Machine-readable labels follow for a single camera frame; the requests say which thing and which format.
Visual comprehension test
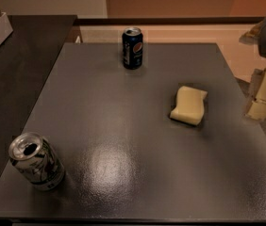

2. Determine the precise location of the blue pepsi can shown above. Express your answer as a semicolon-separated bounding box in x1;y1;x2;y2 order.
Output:
122;27;143;70

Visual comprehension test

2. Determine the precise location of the silver green soda can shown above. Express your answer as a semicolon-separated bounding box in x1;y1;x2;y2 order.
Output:
8;132;65;191

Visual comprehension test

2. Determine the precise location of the yellow sponge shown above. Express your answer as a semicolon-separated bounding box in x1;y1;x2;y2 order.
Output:
170;86;208;126

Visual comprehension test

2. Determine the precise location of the dark side counter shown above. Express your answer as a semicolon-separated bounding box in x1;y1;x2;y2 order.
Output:
0;15;76;175

